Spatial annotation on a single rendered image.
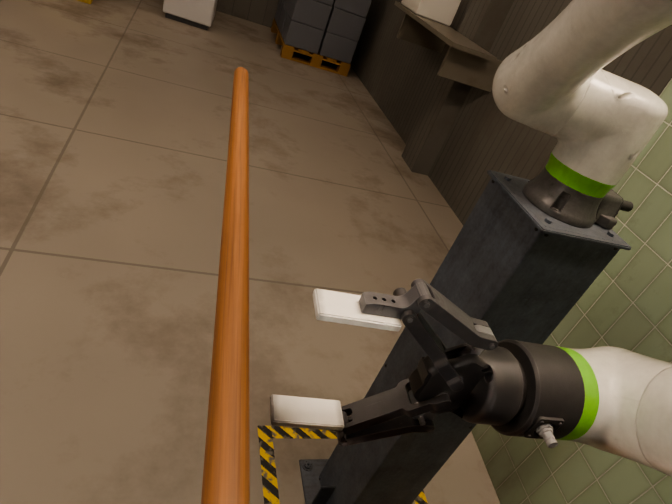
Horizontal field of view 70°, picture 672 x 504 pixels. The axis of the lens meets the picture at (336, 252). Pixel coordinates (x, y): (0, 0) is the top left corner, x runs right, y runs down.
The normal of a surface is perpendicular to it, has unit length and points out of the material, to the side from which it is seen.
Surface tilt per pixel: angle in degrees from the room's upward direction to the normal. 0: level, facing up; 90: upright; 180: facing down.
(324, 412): 0
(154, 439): 0
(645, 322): 90
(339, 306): 0
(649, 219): 90
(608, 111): 84
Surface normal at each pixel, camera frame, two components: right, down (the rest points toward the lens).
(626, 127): -0.19, 0.49
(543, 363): 0.35, -0.65
